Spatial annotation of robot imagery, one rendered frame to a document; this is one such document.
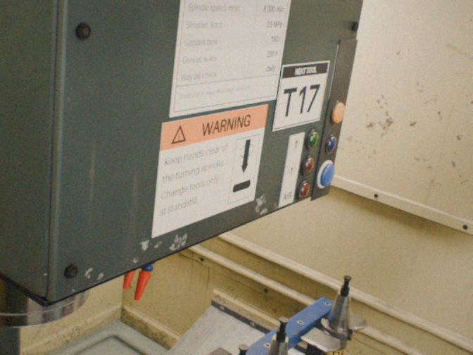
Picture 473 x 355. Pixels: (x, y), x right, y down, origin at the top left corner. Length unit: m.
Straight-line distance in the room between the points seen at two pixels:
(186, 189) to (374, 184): 1.03
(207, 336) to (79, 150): 1.48
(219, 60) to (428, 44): 0.96
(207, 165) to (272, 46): 0.14
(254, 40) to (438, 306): 1.11
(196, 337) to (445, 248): 0.77
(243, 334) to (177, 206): 1.34
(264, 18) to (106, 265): 0.27
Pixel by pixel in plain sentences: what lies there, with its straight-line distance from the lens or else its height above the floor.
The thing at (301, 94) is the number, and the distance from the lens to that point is 0.71.
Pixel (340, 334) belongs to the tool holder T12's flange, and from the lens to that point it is 1.25.
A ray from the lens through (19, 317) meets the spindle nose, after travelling 0.71.
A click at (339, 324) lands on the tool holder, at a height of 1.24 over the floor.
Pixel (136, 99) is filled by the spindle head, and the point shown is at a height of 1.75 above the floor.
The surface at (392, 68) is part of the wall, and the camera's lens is 1.53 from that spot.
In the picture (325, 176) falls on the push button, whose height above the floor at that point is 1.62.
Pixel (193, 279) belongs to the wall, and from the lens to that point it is 2.02.
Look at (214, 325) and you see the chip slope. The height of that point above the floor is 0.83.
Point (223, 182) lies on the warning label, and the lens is 0.63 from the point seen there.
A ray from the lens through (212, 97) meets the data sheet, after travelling 0.58.
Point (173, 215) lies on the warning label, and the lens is 0.58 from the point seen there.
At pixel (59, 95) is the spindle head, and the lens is 0.46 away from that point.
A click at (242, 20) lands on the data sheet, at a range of 0.59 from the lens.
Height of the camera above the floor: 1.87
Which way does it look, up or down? 19 degrees down
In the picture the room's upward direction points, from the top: 8 degrees clockwise
